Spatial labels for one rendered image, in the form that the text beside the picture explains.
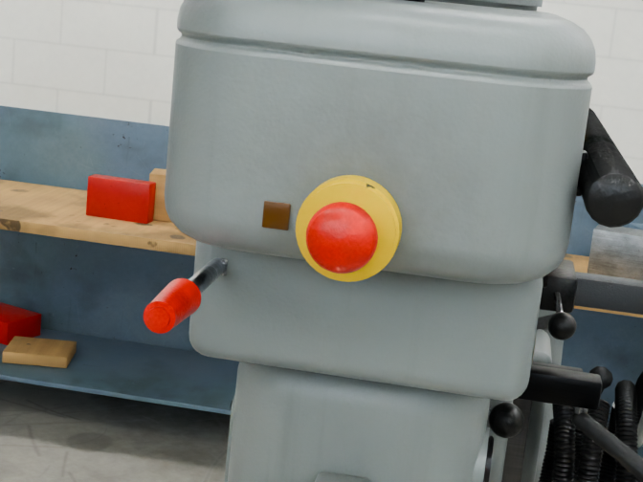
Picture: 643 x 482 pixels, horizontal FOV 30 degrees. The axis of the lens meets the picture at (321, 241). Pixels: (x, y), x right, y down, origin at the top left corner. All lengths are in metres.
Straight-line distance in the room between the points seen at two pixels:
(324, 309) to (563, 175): 0.20
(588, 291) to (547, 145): 0.53
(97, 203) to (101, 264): 0.71
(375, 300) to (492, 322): 0.08
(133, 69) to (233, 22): 4.68
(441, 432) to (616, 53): 4.31
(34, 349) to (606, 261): 2.34
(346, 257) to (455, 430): 0.26
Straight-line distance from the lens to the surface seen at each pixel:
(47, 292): 5.67
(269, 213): 0.71
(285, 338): 0.83
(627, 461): 0.91
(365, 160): 0.70
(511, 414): 1.03
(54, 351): 5.12
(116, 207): 4.86
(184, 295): 0.72
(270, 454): 0.90
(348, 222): 0.65
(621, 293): 1.23
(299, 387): 0.88
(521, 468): 1.37
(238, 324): 0.83
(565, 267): 1.02
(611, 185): 0.73
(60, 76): 5.50
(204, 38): 0.72
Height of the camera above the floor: 1.90
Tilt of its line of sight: 12 degrees down
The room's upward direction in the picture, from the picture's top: 6 degrees clockwise
